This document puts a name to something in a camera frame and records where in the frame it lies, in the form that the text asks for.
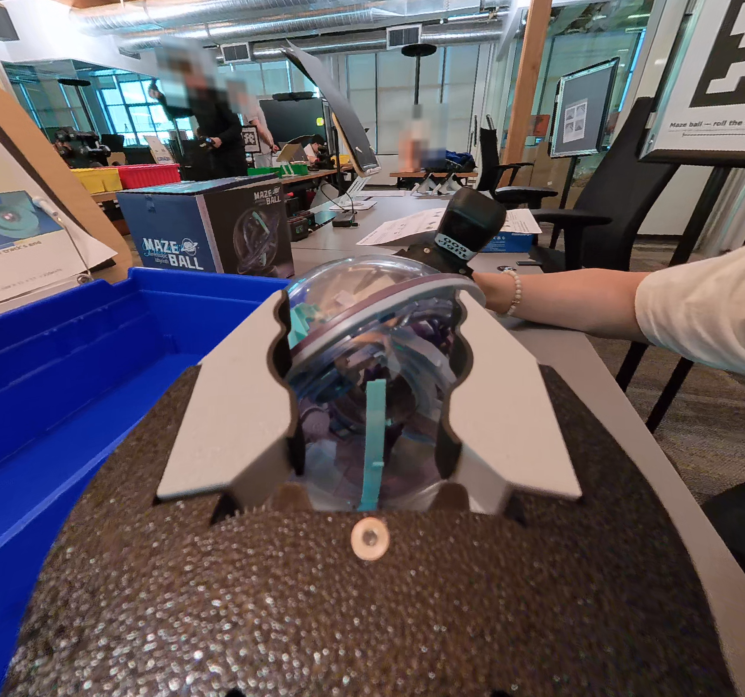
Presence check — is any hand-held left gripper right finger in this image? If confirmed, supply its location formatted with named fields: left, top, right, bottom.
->
left=434, top=291, right=584, bottom=516

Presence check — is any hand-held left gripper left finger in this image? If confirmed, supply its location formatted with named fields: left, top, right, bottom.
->
left=155, top=288, right=307, bottom=515

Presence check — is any clear plastic maze ball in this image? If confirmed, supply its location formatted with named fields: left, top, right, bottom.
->
left=284, top=253, right=488, bottom=514

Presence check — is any person's right hand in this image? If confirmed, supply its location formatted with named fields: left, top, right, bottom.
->
left=471, top=270, right=517, bottom=316

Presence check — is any black office chair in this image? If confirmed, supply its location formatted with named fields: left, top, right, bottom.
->
left=473, top=114, right=561, bottom=204
left=528, top=96, right=677, bottom=271

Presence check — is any blue white cardboard box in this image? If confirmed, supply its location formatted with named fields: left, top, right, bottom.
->
left=476, top=230, right=540, bottom=255

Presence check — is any white stand base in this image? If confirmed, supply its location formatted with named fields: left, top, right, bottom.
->
left=327, top=175, right=380, bottom=213

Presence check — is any blue plastic bin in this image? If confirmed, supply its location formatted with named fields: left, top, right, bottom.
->
left=0, top=265, right=293, bottom=662

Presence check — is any grey pinboard on stand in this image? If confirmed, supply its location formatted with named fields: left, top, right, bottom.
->
left=546, top=55, right=622, bottom=198

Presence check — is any black battery box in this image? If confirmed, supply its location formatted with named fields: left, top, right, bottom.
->
left=287, top=210, right=319, bottom=243

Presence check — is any black floor lamp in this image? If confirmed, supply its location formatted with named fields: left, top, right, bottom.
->
left=400, top=43, right=438, bottom=152

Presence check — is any white vent grille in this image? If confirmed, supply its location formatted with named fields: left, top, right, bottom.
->
left=385, top=23, right=424, bottom=50

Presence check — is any green plastic bin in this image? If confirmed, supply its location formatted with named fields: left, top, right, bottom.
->
left=246, top=161, right=310, bottom=180

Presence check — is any large black screen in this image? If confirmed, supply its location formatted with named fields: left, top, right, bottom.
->
left=258, top=95, right=328, bottom=146

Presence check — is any dark printed cardboard box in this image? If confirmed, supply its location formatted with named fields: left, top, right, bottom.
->
left=115, top=172, right=296, bottom=280

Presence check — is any person's white sleeve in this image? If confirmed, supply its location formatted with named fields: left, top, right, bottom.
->
left=633, top=248, right=745, bottom=373

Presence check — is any printed instruction sheet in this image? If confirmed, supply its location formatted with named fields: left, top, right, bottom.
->
left=0, top=143, right=118, bottom=303

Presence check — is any framed sign on black easel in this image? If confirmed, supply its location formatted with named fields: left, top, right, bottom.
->
left=613, top=0, right=745, bottom=437

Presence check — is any red plastic bin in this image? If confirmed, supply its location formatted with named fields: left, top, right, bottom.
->
left=115, top=162, right=182, bottom=191

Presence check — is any yellow plastic bin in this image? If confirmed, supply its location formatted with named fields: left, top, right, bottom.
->
left=69, top=166, right=125, bottom=195

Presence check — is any instruction sheet on board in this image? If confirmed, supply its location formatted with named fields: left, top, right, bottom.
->
left=0, top=87, right=135, bottom=303

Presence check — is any white bead bracelet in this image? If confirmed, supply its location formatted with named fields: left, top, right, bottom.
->
left=498, top=267, right=524, bottom=319

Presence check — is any wooden post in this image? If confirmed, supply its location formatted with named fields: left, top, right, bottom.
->
left=499, top=0, right=563, bottom=172

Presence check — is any narrow silver ventilation duct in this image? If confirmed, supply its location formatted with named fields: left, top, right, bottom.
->
left=115, top=17, right=421, bottom=59

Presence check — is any wide silver ventilation duct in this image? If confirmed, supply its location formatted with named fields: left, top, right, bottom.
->
left=69, top=0, right=526, bottom=38

